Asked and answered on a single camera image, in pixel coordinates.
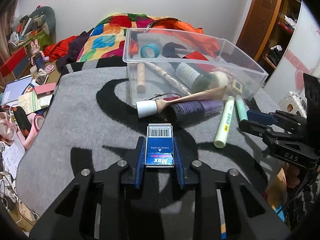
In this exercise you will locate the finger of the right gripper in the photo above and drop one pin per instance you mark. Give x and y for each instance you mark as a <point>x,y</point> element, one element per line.
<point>266,133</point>
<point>265,117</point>

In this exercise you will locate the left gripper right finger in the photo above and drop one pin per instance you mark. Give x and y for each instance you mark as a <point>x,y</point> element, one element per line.
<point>183,158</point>

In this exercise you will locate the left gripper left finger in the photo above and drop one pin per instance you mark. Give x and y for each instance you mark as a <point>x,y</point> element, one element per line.
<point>135,159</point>

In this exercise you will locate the blue staples box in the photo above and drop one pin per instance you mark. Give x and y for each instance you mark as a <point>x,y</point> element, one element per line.
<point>159,149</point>

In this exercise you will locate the light green tube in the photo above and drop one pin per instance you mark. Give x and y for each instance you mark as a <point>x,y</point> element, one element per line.
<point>225,122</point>

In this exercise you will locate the dark purple spray bottle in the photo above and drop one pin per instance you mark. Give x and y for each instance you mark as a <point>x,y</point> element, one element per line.
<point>188,112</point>

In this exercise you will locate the square keychain charm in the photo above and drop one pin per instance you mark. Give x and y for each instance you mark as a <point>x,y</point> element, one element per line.
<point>237,87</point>

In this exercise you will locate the wooden shoehorn white cap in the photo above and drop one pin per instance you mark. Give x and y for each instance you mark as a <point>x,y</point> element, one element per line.
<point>151,107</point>

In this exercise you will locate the white tape roll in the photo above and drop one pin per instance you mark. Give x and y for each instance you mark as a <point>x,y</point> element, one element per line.
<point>219,79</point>

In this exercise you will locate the beige cosmetic tube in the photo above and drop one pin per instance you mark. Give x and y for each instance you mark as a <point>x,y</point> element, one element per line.
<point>141,78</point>

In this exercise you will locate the dark green glass bottle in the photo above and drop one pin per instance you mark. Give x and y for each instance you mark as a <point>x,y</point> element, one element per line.
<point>194,80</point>

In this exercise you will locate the teal tape roll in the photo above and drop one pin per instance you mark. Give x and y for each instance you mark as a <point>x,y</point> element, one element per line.
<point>150,51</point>

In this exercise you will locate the teal tube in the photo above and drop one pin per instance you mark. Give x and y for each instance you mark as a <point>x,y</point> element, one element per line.
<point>240,107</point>

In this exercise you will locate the person right hand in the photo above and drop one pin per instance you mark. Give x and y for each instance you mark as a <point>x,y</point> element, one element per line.
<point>291,174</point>

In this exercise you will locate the grey black plush blanket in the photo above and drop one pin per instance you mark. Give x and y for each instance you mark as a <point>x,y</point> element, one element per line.
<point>91,124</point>

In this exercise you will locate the wooden door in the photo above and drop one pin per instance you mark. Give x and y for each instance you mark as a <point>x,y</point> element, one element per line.
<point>258,26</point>

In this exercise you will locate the pink headphone case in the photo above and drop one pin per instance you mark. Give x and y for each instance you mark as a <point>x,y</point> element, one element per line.
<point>28,126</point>

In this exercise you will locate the clear plastic storage bin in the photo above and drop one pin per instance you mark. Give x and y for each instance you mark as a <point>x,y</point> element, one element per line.
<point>160,77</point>

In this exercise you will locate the pink flat box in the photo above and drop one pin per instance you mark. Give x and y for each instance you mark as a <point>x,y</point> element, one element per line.
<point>45,89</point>

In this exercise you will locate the orange puffer jacket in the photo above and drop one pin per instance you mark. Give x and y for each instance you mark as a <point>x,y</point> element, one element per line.
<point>174,39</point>

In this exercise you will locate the colourful patchwork quilt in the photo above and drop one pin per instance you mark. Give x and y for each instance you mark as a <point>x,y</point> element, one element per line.
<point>108,37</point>

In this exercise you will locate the dark purple garment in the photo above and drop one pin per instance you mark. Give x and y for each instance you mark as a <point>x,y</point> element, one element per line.
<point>78,43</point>

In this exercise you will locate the red jacket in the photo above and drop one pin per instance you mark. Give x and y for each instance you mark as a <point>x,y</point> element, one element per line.
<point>60,49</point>

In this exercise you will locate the blue notebook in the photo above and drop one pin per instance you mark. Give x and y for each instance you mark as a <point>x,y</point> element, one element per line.
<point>15,89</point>

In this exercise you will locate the pink rabbit figurine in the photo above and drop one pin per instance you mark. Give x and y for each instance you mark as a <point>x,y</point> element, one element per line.
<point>37,55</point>

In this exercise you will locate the red long box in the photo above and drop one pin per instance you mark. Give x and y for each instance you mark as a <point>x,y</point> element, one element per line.
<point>13,61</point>

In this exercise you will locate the green cardboard box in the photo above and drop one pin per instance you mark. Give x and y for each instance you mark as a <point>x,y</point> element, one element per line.
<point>42,38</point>

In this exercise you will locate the green neck pillow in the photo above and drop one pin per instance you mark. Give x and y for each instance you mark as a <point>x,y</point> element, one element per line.
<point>44,17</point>

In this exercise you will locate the striped curtain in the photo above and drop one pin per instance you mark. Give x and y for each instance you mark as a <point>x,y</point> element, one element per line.
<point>6,18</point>

